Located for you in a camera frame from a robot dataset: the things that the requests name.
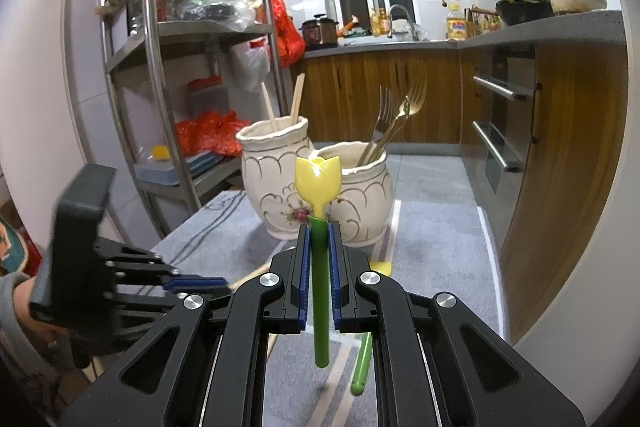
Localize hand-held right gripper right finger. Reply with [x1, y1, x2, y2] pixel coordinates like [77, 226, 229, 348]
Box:
[329, 222, 587, 427]

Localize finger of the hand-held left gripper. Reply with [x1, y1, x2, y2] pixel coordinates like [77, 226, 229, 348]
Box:
[104, 291, 188, 339]
[96, 237, 232, 292]

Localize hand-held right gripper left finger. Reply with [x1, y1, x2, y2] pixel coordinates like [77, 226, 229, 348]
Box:
[57, 223, 313, 427]

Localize wooden chopstick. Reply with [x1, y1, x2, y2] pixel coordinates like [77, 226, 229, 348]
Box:
[227, 263, 274, 293]
[259, 80, 279, 134]
[289, 73, 307, 128]

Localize cream round ceramic jar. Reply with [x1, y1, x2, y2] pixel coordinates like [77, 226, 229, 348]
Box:
[314, 140, 394, 249]

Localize yellow tulip spoon green handle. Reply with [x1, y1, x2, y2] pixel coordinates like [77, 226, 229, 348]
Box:
[349, 260, 394, 397]
[293, 155, 344, 369]

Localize cream floral ceramic jar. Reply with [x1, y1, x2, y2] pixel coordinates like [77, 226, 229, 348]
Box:
[235, 115, 314, 241]

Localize gold fork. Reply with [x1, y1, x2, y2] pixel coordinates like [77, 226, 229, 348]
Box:
[364, 65, 430, 166]

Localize person's left forearm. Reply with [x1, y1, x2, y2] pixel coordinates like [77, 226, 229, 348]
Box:
[0, 271, 51, 410]

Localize person's left hand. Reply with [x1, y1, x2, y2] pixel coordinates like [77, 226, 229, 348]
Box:
[24, 316, 77, 359]

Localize person's printed clothing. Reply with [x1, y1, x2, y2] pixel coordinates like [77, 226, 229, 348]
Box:
[0, 213, 39, 279]

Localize grey striped table mat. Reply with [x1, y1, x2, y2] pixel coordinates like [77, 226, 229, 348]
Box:
[149, 188, 507, 427]

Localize stack of blue trays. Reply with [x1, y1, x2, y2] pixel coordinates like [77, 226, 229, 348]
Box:
[134, 149, 222, 188]

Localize red plastic bag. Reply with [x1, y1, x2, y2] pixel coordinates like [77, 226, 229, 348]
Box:
[259, 0, 307, 68]
[174, 109, 252, 158]

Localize silver fork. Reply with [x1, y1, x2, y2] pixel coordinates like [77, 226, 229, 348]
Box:
[355, 85, 396, 168]

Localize orange lidded plastic container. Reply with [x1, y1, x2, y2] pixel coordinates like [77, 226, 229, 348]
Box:
[187, 77, 227, 118]

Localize wooden sink base cabinets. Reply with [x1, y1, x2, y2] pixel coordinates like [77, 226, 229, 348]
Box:
[302, 49, 464, 146]

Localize metal shelf rack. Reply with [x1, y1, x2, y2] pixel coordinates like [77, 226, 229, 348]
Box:
[96, 0, 297, 242]

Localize white plastic bag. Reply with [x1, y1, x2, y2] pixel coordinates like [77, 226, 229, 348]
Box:
[230, 41, 271, 94]

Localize electric pressure cooker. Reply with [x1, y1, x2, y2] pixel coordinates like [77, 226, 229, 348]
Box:
[299, 12, 341, 50]

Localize wooden stove base cabinet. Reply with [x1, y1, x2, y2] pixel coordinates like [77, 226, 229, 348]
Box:
[499, 38, 629, 347]

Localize kitchen faucet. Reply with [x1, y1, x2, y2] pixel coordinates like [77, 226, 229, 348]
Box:
[387, 4, 422, 42]

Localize clear plastic bag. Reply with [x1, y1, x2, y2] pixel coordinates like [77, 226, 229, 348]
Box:
[174, 0, 257, 34]

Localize yellow cooking oil bottle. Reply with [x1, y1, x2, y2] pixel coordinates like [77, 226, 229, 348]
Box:
[445, 4, 469, 40]

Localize grey kitchen countertop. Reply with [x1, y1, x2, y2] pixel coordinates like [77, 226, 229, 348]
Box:
[303, 9, 629, 60]

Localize black wok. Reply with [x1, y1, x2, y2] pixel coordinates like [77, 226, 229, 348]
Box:
[494, 0, 555, 27]

